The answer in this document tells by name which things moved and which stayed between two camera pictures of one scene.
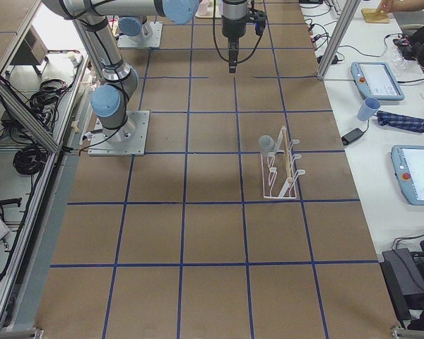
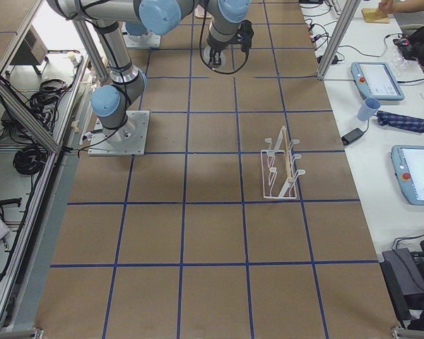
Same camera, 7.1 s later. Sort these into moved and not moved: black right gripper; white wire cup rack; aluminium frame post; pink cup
Moved: black right gripper
Not moved: white wire cup rack; pink cup; aluminium frame post
